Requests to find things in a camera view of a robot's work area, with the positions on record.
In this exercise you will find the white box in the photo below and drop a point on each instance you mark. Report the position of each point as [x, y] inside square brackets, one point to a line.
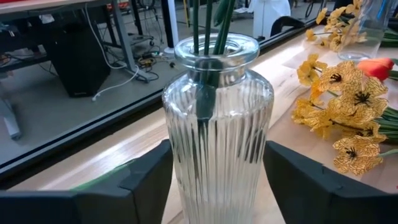
[267, 15]

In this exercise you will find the white power strip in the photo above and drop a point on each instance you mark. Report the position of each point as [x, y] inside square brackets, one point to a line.
[158, 54]

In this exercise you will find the black aluminium table frame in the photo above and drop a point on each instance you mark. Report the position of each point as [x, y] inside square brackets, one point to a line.
[93, 137]

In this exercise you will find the smooth clear glass vase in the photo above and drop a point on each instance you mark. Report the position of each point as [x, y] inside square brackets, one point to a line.
[363, 37]

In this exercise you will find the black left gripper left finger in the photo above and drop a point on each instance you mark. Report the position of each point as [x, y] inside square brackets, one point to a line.
[93, 205]

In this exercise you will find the ribbed clear glass vase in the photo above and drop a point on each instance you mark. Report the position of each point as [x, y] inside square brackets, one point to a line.
[217, 140]

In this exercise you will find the orange artificial tulip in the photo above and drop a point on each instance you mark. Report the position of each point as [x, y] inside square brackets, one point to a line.
[376, 68]

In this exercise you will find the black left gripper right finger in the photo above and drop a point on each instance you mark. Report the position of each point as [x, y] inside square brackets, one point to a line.
[317, 202]

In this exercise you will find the green flower stems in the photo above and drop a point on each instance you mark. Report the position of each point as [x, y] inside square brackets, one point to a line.
[196, 25]

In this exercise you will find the black computer tower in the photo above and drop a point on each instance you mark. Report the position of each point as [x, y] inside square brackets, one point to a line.
[77, 62]

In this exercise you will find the white and black floor stand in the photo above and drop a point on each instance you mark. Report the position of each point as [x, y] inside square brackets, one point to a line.
[172, 25]

